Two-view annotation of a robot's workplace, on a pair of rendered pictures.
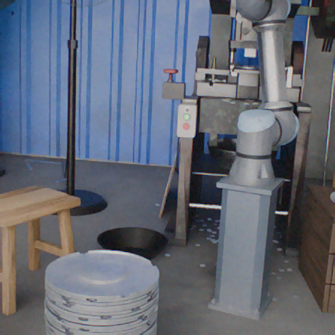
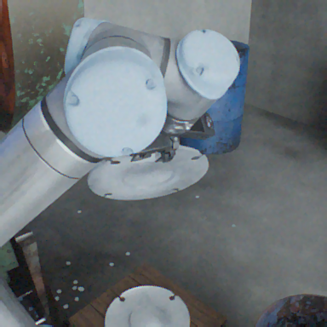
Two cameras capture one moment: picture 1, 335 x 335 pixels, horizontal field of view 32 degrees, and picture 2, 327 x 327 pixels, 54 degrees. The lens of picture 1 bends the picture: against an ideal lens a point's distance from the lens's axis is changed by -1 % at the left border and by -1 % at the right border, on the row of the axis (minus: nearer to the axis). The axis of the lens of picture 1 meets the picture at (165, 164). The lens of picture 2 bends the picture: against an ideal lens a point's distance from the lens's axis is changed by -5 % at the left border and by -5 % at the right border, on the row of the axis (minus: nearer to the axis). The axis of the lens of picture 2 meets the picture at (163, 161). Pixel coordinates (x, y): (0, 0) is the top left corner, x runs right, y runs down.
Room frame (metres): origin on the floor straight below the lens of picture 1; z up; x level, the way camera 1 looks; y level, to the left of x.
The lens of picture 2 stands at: (1.57, -0.29, 1.36)
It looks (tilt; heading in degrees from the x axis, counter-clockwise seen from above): 30 degrees down; 313
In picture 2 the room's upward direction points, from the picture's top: straight up
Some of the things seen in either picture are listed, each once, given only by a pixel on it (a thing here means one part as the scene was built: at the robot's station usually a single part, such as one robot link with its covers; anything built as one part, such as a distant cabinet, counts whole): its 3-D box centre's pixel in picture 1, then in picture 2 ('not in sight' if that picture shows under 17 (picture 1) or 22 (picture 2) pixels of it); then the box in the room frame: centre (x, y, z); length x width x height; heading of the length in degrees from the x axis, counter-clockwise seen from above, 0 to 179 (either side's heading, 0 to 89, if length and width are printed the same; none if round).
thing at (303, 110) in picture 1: (298, 136); (7, 215); (2.83, -0.64, 0.45); 0.92 x 0.12 x 0.90; 173
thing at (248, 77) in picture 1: (247, 83); not in sight; (2.55, -0.34, 0.72); 0.25 x 0.14 x 0.14; 173
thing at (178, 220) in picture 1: (189, 128); not in sight; (2.90, -0.11, 0.45); 0.92 x 0.12 x 0.90; 173
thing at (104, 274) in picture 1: (102, 272); not in sight; (1.41, 0.15, 0.32); 0.29 x 0.29 x 0.01
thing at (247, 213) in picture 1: (245, 243); not in sight; (1.92, -0.29, 0.23); 0.19 x 0.19 x 0.45; 67
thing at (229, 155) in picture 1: (241, 155); not in sight; (2.73, -0.36, 0.36); 0.34 x 0.34 x 0.10
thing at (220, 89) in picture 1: (247, 88); not in sight; (2.73, -0.36, 0.68); 0.45 x 0.30 x 0.06; 83
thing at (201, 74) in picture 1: (211, 69); not in sight; (2.75, -0.19, 0.76); 0.17 x 0.06 x 0.10; 83
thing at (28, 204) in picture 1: (22, 245); not in sight; (1.94, 0.49, 0.16); 0.34 x 0.24 x 0.34; 145
